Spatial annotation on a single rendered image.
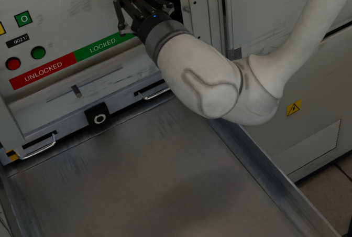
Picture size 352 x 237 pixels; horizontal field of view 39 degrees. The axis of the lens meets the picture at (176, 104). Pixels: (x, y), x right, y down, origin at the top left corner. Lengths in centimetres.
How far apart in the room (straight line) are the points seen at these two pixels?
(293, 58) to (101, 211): 57
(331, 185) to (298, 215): 109
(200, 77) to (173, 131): 50
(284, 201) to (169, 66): 46
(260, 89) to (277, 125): 82
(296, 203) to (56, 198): 57
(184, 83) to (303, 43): 23
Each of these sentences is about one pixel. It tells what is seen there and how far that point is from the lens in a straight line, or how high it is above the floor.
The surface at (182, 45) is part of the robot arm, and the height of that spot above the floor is 128.
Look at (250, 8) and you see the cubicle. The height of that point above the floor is 105.
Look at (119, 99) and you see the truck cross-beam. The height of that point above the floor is 90.
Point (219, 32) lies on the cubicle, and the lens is 134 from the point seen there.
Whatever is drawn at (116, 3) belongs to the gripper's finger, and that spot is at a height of 124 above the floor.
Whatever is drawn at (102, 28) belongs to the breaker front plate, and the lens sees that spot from 120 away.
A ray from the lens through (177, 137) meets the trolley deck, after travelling 129.
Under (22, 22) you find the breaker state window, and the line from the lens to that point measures 112.
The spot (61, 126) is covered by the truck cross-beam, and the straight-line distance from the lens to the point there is 132.
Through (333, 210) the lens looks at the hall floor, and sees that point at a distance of 216.
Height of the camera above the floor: 184
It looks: 47 degrees down
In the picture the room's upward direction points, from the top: 11 degrees counter-clockwise
